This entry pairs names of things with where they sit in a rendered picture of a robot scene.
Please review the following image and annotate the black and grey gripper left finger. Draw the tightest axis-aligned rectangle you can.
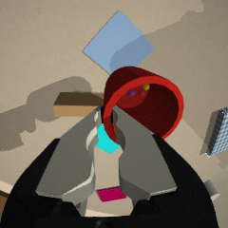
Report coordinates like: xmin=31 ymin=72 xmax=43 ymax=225
xmin=0 ymin=104 xmax=104 ymax=228

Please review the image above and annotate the magenta square coaster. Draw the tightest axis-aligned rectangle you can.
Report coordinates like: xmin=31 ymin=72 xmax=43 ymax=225
xmin=97 ymin=186 xmax=126 ymax=202

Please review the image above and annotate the blue checkered flat block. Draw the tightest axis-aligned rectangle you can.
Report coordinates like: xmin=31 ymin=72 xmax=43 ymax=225
xmin=206 ymin=107 xmax=228 ymax=157

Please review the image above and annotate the red cup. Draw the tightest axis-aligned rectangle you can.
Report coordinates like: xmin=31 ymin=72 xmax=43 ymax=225
xmin=103 ymin=66 xmax=184 ymax=143

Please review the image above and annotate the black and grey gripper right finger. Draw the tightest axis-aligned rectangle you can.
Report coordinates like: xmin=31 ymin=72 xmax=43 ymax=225
xmin=111 ymin=105 xmax=219 ymax=228

